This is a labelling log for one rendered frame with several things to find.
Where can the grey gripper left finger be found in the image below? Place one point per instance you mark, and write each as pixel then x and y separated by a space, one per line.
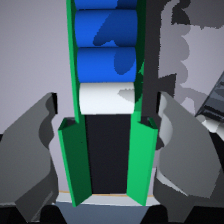
pixel 28 179

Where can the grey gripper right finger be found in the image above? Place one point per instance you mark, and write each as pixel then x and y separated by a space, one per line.
pixel 189 177

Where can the white cylinder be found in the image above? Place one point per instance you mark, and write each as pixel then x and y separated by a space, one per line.
pixel 212 125
pixel 107 98

